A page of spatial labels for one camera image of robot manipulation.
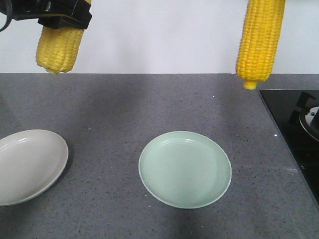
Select yellow corn cob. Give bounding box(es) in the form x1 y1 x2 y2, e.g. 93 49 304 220
236 0 286 90
36 0 93 75

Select black gas stove top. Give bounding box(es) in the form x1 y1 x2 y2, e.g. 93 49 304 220
258 90 319 216

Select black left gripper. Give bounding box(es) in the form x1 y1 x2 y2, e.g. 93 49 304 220
0 0 92 29

